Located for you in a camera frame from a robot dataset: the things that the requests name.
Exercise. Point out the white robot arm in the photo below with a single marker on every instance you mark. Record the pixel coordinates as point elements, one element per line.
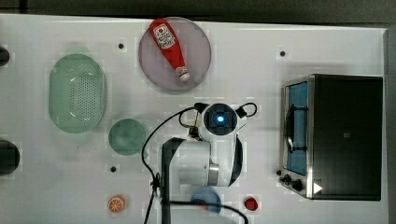
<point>213,157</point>

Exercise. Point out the green mug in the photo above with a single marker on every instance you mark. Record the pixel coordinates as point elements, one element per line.
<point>127,137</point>

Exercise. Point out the grey round plate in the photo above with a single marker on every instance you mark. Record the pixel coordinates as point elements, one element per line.
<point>196,51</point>

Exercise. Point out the red ketchup bottle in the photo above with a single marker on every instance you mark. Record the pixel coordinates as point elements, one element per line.
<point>167,42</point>

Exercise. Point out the blue cup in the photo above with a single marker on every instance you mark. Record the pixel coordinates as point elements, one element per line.
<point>207,198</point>

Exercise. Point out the small red tomato toy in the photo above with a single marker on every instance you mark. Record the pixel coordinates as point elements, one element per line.
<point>251,204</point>

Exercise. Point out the orange slice toy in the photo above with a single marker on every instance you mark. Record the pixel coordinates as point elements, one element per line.
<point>116,204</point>

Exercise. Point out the green oval colander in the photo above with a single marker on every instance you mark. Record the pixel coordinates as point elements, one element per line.
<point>77,93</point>

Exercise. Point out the black toaster oven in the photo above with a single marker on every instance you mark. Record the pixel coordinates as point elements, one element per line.
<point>332,137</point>

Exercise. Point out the black round container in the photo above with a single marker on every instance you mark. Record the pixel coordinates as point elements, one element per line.
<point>9,157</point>

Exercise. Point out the black cylinder holder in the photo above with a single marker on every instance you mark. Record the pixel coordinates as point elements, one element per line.
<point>4,56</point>

